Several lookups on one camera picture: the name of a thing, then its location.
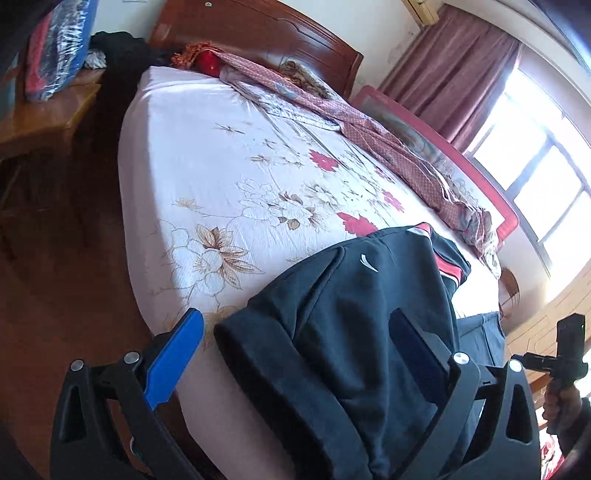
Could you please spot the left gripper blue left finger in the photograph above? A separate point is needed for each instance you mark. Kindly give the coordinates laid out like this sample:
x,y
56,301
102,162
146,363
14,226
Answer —
x,y
105,424

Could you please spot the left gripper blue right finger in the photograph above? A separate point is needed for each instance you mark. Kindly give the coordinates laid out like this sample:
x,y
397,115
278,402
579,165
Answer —
x,y
485,423

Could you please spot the black sports pants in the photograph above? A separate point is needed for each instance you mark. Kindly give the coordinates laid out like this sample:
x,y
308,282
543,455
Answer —
x,y
314,354

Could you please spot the person right hand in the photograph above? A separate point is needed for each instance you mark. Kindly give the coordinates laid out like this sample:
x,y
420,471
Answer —
x,y
562,406

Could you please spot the red patterned quilt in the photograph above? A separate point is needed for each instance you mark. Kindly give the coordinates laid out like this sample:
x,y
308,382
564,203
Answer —
x,y
297,82

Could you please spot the floral white bed sheet mattress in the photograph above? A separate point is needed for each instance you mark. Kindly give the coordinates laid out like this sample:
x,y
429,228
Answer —
x,y
220,198

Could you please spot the wooden chair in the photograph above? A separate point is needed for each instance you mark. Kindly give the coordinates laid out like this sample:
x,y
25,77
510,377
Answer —
x,y
46,129

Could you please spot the mauve curtain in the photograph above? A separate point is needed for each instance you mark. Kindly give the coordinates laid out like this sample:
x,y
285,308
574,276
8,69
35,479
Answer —
x,y
453,74

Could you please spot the black clothes pile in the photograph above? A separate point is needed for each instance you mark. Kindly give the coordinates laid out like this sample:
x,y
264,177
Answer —
x,y
127,57

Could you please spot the red pillow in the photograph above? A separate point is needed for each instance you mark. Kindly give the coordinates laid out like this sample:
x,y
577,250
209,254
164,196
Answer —
x,y
208,63

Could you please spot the air conditioner unit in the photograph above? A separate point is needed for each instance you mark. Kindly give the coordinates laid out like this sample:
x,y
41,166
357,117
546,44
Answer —
x,y
424,12

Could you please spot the plastic bag of clothes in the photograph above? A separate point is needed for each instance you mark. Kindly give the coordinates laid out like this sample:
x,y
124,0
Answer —
x,y
57,48

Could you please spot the wooden headboard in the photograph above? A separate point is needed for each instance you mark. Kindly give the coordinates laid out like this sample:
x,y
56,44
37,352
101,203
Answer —
x,y
266,32

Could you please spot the pink bed guard rail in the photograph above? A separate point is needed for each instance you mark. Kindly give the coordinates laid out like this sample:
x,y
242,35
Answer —
x,y
463,176

